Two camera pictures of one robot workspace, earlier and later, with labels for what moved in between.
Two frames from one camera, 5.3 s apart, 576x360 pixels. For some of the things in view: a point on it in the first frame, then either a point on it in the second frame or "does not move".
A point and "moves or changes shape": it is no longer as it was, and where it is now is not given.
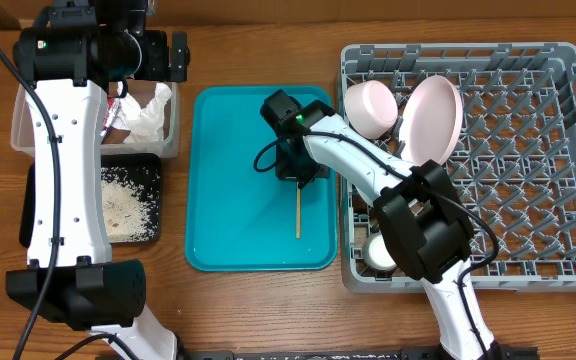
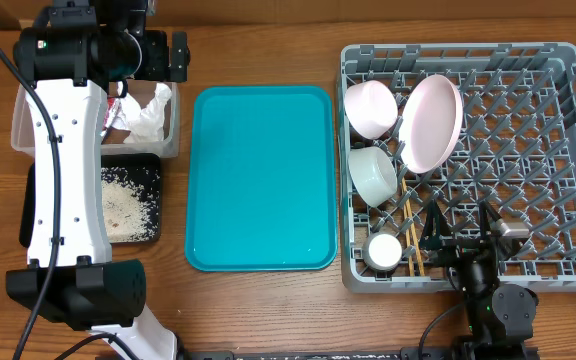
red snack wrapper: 109,104 does not move
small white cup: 376,253 does not move
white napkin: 146,125 does not move
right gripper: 302,173 → 461,252
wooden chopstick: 298,210 moves or changes shape
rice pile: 130,212 does not move
